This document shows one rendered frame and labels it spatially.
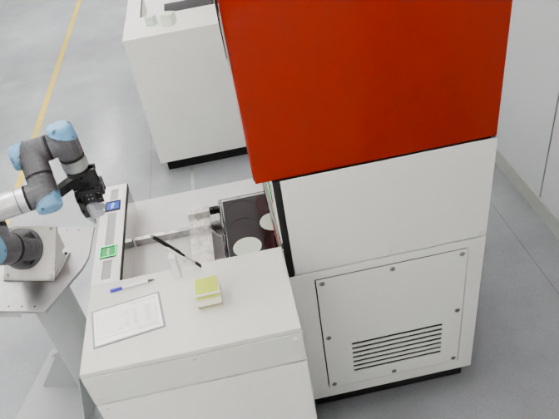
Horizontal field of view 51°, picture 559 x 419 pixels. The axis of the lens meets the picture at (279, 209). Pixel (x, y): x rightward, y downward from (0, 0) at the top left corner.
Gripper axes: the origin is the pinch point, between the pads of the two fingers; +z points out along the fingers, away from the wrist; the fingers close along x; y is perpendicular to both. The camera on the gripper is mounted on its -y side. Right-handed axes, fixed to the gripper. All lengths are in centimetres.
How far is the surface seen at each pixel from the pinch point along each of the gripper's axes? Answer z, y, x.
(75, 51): 111, -96, 448
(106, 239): 15.0, -0.8, 8.1
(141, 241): 26.7, 8.3, 17.1
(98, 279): 14.7, -1.6, -12.5
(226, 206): 21, 42, 20
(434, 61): -40, 108, -15
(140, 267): 28.7, 7.5, 5.2
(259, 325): 14, 47, -46
